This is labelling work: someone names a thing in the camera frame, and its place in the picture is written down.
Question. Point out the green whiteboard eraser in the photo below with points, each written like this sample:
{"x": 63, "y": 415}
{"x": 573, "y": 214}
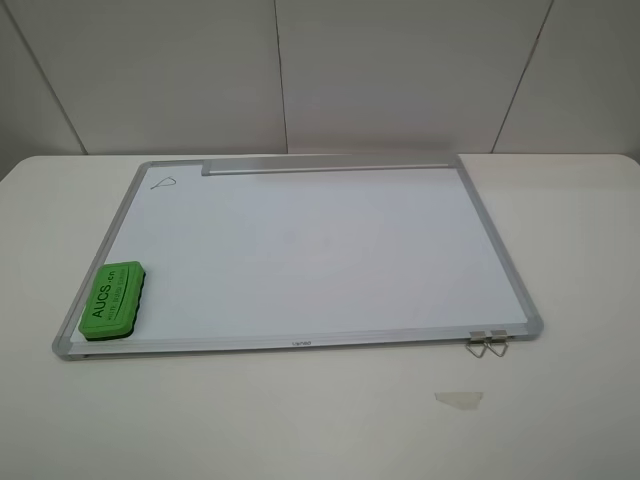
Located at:
{"x": 113, "y": 303}

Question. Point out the aluminium framed whiteboard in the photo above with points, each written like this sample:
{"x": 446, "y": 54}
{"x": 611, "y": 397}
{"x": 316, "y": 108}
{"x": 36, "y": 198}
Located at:
{"x": 305, "y": 260}

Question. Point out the silver pen tray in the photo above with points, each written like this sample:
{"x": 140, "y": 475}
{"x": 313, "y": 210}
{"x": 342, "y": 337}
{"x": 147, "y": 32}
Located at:
{"x": 327, "y": 163}

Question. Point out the black marker scribble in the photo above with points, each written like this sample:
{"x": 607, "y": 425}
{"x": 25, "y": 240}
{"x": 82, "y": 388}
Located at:
{"x": 165, "y": 182}

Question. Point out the left metal hanging clip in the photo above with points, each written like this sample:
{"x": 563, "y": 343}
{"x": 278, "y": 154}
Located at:
{"x": 477, "y": 344}

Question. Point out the metal hanging clip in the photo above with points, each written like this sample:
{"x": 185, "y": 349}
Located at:
{"x": 498, "y": 342}
{"x": 477, "y": 344}

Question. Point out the right metal hanging clip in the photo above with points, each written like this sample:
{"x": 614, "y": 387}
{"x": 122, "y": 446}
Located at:
{"x": 498, "y": 342}

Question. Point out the clear tape piece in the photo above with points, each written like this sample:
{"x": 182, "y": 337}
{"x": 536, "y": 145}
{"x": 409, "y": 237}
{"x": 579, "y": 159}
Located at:
{"x": 460, "y": 400}

